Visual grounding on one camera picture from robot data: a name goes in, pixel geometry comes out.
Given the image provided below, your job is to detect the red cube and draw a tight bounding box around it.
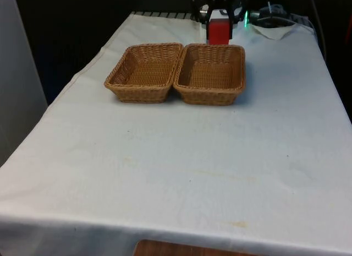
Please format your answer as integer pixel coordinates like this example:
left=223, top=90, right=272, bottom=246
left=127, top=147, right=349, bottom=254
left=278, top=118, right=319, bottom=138
left=206, top=18, right=231, bottom=46

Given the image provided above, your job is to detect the wicker basket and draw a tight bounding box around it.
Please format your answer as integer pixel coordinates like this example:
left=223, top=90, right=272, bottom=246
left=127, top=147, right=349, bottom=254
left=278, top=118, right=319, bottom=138
left=172, top=43, right=246, bottom=106
left=103, top=43, right=184, bottom=104

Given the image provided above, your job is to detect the pale grey cabinet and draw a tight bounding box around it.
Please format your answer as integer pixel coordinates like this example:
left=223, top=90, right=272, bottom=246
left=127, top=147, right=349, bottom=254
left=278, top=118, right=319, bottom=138
left=0, top=0, right=48, bottom=168

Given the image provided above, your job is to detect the grey cable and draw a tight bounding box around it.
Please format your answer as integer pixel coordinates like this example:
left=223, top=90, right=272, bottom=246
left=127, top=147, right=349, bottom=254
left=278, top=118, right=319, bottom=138
left=308, top=0, right=326, bottom=55

